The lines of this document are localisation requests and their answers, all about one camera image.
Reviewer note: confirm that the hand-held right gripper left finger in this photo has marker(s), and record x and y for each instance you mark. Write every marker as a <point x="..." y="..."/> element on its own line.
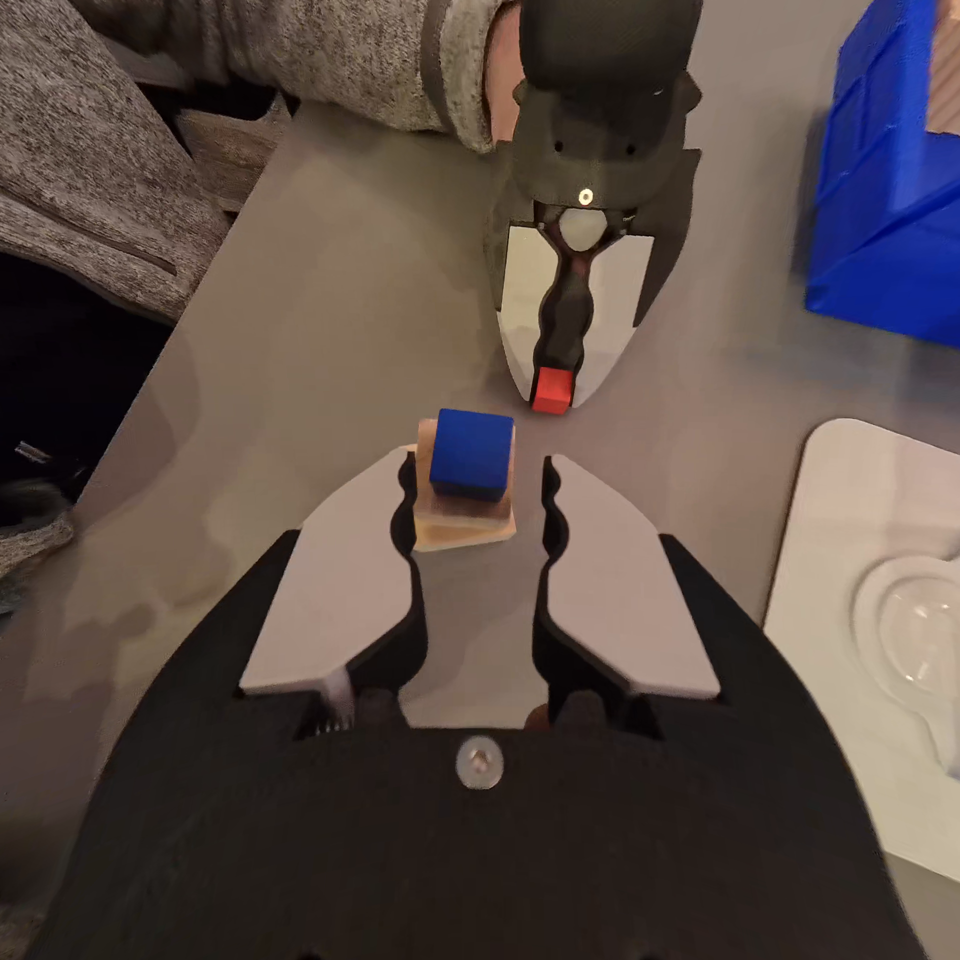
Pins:
<point x="330" y="585"/>

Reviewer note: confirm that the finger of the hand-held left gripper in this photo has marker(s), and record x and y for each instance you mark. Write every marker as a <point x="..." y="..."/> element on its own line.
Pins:
<point x="619" y="300"/>
<point x="521" y="300"/>

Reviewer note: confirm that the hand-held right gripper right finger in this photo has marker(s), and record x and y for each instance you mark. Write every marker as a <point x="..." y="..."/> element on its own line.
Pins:
<point x="622" y="592"/>

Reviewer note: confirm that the red wooden cube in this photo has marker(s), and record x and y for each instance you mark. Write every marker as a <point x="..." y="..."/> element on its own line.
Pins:
<point x="553" y="391"/>

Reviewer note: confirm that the blue wooden cube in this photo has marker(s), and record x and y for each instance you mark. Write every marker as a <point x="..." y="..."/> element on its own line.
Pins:
<point x="472" y="454"/>

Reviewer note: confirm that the person's left forearm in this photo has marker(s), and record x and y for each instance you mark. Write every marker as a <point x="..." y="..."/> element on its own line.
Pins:
<point x="337" y="52"/>

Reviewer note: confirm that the person's left hand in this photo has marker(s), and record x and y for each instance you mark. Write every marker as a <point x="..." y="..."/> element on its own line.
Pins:
<point x="506" y="67"/>

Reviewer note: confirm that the white stand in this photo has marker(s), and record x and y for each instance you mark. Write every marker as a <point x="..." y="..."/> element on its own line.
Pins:
<point x="832" y="585"/>

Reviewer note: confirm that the blue plastic bin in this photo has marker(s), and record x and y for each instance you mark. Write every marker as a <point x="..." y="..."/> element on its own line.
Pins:
<point x="877" y="210"/>

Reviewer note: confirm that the person's grey sweater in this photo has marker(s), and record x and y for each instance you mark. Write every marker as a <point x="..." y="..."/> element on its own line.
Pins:
<point x="82" y="150"/>

